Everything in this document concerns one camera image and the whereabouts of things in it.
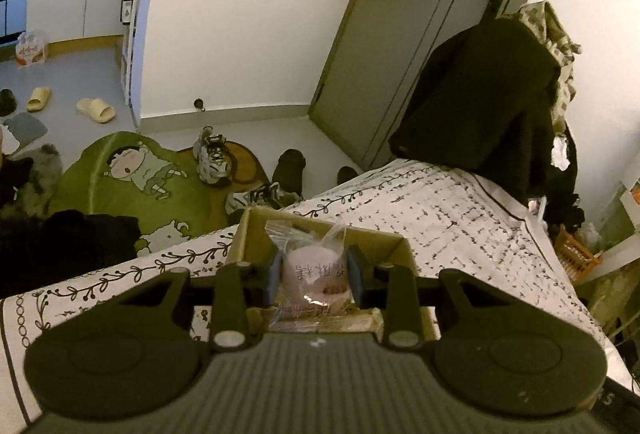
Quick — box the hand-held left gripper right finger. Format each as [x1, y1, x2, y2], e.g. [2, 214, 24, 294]
[346, 245, 512, 353]

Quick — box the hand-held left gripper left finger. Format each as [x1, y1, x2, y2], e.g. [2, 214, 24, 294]
[124, 255, 281, 354]

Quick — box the pink snack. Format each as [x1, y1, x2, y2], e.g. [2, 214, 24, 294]
[264, 220, 362, 331]

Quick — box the cardboard box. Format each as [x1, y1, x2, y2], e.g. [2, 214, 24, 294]
[226, 206, 437, 346]

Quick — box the beige biscuit packet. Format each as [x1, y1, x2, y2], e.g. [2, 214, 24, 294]
[320, 306, 384, 334]

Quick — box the white sneaker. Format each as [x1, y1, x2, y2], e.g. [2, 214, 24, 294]
[193, 126, 234, 187]
[225, 182, 302, 217]

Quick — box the patterned white bedspread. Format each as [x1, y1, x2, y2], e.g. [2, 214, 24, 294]
[0, 159, 627, 426]

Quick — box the green cartoon rug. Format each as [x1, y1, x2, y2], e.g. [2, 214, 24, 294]
[47, 130, 274, 255]

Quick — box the black cloth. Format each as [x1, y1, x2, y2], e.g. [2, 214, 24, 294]
[0, 208, 144, 301]

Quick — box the black coat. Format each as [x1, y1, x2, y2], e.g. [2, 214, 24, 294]
[388, 11, 576, 205]

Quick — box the grey door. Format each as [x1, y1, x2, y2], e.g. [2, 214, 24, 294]
[307, 0, 547, 171]

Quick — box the orange woven basket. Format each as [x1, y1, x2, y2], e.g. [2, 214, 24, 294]
[554, 224, 604, 285]

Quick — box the black clothes pile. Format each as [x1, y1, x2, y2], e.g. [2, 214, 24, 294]
[542, 124, 587, 228]

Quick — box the clear plastic bag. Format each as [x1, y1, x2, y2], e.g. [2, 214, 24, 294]
[575, 222, 604, 251]

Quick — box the white plastic bag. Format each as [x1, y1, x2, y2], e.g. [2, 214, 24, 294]
[14, 29, 50, 69]
[551, 135, 572, 168]

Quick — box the yellow slipper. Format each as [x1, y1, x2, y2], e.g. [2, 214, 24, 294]
[25, 86, 53, 113]
[75, 97, 117, 123]

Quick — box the grey fluffy cushion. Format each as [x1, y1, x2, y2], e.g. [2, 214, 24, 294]
[14, 143, 64, 215]

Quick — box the white shelf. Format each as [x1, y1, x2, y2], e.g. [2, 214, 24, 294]
[594, 183, 640, 285]

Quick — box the plaid beige garment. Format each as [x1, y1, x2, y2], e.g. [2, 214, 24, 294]
[517, 0, 584, 125]

